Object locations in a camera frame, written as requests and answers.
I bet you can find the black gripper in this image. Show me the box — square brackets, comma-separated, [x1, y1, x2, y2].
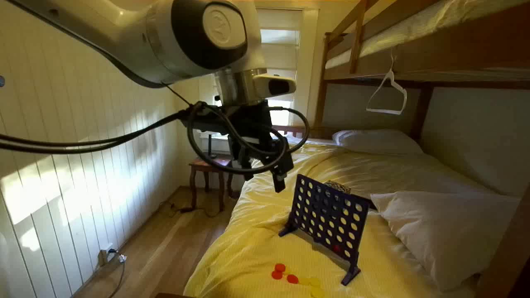
[232, 101, 295, 194]

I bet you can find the flat white pillow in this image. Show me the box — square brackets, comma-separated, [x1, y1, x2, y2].
[332, 129, 426, 158]

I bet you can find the white clothes hanger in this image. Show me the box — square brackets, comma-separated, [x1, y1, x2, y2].
[365, 52, 411, 118]

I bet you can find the dark lamp stand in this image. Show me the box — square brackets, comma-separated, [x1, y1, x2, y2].
[204, 133, 219, 163]

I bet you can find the small wooden side table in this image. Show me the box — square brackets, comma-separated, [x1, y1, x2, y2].
[188, 158, 239, 216]

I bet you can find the wooden bunk bed frame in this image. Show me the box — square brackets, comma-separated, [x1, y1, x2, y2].
[264, 0, 530, 298]

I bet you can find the white floor power plug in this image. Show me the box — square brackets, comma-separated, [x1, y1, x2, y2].
[97, 247, 130, 269]

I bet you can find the plump white pillow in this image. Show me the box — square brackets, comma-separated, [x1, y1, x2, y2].
[370, 189, 522, 293]

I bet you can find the window with white blind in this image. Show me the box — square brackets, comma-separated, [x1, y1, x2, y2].
[254, 5, 322, 129]

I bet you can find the blue connect four grid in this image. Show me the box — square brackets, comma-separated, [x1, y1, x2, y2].
[279, 173, 378, 288]

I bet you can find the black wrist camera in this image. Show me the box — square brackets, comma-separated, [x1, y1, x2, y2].
[191, 105, 239, 138]

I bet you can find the white bunk mattress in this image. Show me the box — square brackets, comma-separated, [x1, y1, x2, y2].
[325, 0, 530, 72]

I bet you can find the black floor cable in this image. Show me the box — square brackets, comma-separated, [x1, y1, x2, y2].
[165, 201, 199, 217]

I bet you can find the yellow bed sheet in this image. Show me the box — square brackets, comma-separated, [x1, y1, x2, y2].
[183, 138, 499, 298]

